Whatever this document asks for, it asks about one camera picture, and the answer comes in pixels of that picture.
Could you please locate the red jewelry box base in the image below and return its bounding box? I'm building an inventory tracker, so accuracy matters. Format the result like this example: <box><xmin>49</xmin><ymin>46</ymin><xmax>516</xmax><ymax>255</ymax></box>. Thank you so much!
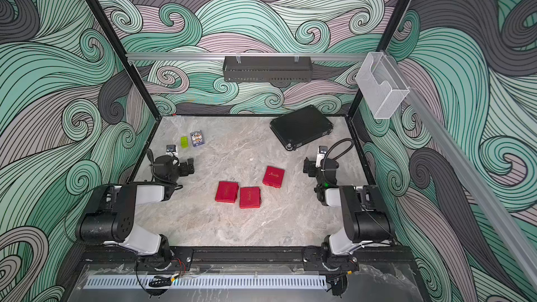
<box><xmin>262</xmin><ymin>166</ymin><xmax>285</xmax><ymax>189</ymax></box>

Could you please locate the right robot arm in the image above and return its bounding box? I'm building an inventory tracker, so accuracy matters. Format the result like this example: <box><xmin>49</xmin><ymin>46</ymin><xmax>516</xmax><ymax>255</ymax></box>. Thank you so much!
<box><xmin>303</xmin><ymin>138</ymin><xmax>395</xmax><ymax>271</ymax></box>

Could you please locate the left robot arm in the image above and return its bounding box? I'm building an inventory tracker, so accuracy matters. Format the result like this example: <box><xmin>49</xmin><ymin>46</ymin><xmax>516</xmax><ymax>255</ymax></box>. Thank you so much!
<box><xmin>75</xmin><ymin>150</ymin><xmax>195</xmax><ymax>266</ymax></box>

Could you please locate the red jewelry box left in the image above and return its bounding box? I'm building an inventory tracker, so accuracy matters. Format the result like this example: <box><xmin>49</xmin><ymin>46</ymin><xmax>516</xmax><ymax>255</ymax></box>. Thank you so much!
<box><xmin>215</xmin><ymin>181</ymin><xmax>239</xmax><ymax>204</ymax></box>

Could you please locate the red jewelry box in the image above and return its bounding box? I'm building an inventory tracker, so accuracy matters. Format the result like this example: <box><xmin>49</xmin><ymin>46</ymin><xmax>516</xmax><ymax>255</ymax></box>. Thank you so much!
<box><xmin>215</xmin><ymin>181</ymin><xmax>239</xmax><ymax>204</ymax></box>
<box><xmin>239</xmin><ymin>187</ymin><xmax>262</xmax><ymax>209</ymax></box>

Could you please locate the red jewelry box middle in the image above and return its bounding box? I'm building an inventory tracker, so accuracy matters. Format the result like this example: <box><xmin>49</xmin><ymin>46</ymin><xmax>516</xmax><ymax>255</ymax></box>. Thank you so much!
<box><xmin>239</xmin><ymin>187</ymin><xmax>262</xmax><ymax>209</ymax></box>

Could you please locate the green small block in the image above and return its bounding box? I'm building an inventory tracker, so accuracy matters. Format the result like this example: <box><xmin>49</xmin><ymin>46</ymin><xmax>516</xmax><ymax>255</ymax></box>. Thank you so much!
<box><xmin>180</xmin><ymin>136</ymin><xmax>189</xmax><ymax>149</ymax></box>

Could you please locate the small card pack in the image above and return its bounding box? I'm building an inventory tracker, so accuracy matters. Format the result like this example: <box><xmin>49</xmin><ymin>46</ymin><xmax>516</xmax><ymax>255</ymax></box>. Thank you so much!
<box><xmin>190</xmin><ymin>130</ymin><xmax>205</xmax><ymax>147</ymax></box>

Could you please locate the black flat case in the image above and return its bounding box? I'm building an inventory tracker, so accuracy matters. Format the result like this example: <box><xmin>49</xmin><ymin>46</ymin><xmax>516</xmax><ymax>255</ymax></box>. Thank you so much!
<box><xmin>269</xmin><ymin>105</ymin><xmax>334</xmax><ymax>151</ymax></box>

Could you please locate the clear acrylic wall holder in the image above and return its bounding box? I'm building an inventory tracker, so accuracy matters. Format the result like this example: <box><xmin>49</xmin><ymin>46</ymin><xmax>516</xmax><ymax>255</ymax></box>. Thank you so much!
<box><xmin>356</xmin><ymin>52</ymin><xmax>409</xmax><ymax>120</ymax></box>

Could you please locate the black wall tray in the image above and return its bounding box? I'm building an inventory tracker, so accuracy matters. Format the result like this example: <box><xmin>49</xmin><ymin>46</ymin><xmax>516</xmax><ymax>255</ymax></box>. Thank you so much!
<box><xmin>222</xmin><ymin>57</ymin><xmax>313</xmax><ymax>84</ymax></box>

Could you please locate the aluminium wall rail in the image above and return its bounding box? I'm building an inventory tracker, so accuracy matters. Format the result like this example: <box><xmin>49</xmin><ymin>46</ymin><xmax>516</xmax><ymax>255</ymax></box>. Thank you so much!
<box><xmin>125</xmin><ymin>52</ymin><xmax>367</xmax><ymax>62</ymax></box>

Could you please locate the white slotted cable duct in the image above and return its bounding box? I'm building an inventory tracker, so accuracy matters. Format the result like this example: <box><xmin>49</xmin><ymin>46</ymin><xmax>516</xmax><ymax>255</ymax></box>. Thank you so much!
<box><xmin>83</xmin><ymin>274</ymin><xmax>328</xmax><ymax>291</ymax></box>

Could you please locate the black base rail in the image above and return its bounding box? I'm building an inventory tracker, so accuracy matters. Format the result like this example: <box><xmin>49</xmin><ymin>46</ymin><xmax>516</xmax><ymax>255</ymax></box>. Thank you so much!
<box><xmin>81</xmin><ymin>246</ymin><xmax>414</xmax><ymax>273</ymax></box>

